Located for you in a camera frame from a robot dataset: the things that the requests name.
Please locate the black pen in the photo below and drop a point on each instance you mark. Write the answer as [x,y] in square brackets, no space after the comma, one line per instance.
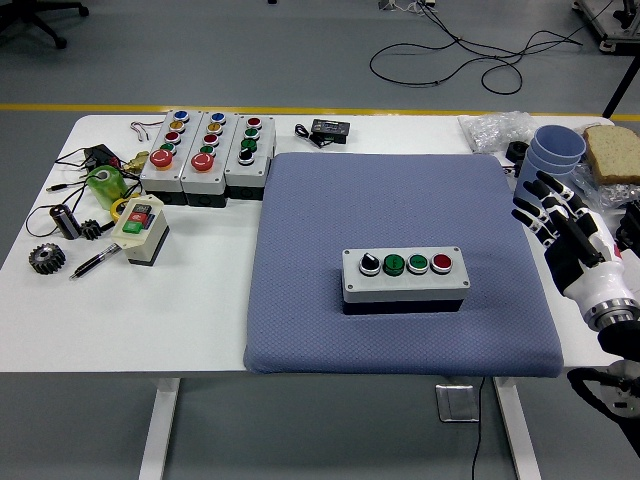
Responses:
[97,260]

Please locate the white table leg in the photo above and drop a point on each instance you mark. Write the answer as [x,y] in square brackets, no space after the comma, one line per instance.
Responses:
[160,425]
[517,430]

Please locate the black round part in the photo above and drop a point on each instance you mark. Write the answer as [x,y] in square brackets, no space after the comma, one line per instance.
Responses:
[516,151]

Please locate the large dark steel gear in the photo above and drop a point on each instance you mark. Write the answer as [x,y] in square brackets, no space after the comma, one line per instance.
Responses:
[55,262]

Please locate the blue-grey quilted mat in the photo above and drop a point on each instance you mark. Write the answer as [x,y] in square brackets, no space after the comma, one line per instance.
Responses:
[310,210]

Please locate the clear wrap under bread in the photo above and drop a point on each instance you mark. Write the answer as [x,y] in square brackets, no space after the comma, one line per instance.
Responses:
[612,195]

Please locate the brass fitting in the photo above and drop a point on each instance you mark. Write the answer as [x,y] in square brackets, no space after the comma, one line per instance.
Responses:
[136,162]

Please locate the cream red-green switch box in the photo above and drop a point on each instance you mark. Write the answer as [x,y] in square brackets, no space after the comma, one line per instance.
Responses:
[145,235]

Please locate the pale blue plastic cup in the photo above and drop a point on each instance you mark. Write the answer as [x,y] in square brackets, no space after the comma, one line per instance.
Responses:
[537,161]
[557,142]
[525,177]

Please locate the five-button box red mushroom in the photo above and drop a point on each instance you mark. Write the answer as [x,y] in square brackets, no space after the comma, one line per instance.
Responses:
[157,175]
[200,177]

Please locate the aluminium frame stand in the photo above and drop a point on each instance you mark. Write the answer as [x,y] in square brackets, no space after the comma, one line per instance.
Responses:
[612,25]

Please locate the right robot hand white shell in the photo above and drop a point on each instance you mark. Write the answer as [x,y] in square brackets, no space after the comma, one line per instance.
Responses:
[592,275]

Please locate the small black gear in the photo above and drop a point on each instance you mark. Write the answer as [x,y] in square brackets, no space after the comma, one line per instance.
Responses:
[91,231]

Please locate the black cylindrical capacitor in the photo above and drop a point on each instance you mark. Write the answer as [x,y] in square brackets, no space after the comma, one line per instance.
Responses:
[65,222]

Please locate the yellow tape roll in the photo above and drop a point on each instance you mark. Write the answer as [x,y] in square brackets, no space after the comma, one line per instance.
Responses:
[117,209]

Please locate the black digital meter module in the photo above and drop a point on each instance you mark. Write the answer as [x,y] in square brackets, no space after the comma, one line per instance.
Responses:
[330,129]

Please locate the bread slice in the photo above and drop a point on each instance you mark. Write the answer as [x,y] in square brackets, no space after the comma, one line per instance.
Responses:
[612,152]

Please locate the black slanted pole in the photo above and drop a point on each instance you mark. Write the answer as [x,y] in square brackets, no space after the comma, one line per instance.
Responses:
[620,87]

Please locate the green tape roll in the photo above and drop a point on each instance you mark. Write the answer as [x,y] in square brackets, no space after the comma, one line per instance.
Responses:
[107,187]

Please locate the clear plastic bag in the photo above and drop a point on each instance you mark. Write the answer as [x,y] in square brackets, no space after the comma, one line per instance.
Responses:
[492,130]

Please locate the metal floor outlet plate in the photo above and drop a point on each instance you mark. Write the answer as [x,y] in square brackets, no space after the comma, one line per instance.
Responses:
[456,402]

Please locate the black device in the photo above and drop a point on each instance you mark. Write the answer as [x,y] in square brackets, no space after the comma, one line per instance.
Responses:
[631,225]

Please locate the grey four-control button box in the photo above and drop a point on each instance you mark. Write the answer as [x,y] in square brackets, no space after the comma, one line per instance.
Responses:
[245,172]
[405,287]

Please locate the black office chair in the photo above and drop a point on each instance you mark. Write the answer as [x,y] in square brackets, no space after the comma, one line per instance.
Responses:
[30,15]

